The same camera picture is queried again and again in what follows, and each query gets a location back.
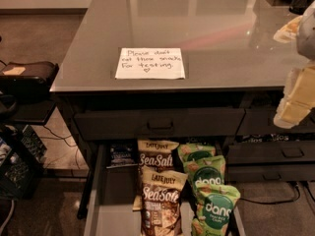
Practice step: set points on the blue chip bag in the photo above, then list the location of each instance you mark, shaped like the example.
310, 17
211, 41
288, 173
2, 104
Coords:
121, 155

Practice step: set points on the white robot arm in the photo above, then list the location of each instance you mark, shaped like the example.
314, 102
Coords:
302, 30

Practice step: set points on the dark top right drawer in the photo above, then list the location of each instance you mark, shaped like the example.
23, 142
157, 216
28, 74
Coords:
259, 121

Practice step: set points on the dark drawer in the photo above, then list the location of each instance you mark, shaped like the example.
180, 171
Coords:
158, 123
271, 152
259, 121
294, 172

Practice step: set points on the dark bottom right drawer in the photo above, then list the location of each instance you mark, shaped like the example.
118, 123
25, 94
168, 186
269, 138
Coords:
294, 172

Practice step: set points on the dark middle right drawer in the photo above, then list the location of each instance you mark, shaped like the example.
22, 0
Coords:
271, 152

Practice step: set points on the dark top left drawer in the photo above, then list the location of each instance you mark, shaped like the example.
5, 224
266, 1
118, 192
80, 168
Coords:
158, 123

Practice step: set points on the middle green Dang bag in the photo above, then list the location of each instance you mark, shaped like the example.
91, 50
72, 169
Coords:
208, 170

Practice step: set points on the green dang bag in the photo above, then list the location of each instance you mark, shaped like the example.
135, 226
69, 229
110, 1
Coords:
214, 203
208, 170
193, 152

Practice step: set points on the rear green Dang bag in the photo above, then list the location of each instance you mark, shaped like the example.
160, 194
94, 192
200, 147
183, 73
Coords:
193, 152

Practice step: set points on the front green Dang bag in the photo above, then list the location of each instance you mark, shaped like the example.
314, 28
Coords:
214, 203

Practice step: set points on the rear Late July chip bag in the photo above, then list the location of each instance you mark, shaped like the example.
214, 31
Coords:
158, 156

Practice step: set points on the late july chip bag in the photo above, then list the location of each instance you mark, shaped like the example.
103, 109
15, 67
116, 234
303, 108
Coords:
161, 193
158, 156

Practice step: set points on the front Late July chip bag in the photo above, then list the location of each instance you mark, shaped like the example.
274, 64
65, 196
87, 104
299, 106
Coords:
161, 193

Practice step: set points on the white handwritten paper note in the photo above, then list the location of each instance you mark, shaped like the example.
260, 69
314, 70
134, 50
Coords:
150, 63

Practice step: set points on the black device with sticky note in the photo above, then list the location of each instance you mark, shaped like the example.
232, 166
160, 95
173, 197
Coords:
28, 81

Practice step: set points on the black crate with items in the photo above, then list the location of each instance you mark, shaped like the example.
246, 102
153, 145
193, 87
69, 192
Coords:
21, 166

